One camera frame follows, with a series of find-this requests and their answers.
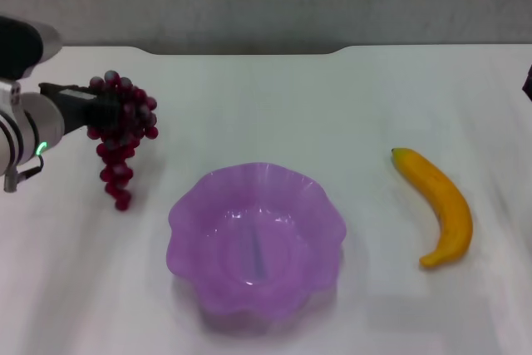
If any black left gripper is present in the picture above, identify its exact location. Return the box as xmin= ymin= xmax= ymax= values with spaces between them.
xmin=37 ymin=81 xmax=126 ymax=134

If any dark red grape bunch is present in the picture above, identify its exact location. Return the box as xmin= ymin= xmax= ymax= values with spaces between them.
xmin=86 ymin=70 xmax=160 ymax=213

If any yellow banana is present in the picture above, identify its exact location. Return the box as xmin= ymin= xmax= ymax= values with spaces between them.
xmin=390 ymin=147 xmax=474 ymax=271

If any purple translucent wavy bowl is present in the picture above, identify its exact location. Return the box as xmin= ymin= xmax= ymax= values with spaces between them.
xmin=166 ymin=161 xmax=347 ymax=323

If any silver cable connector plug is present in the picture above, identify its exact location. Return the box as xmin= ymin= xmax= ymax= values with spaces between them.
xmin=2 ymin=155 xmax=45 ymax=194

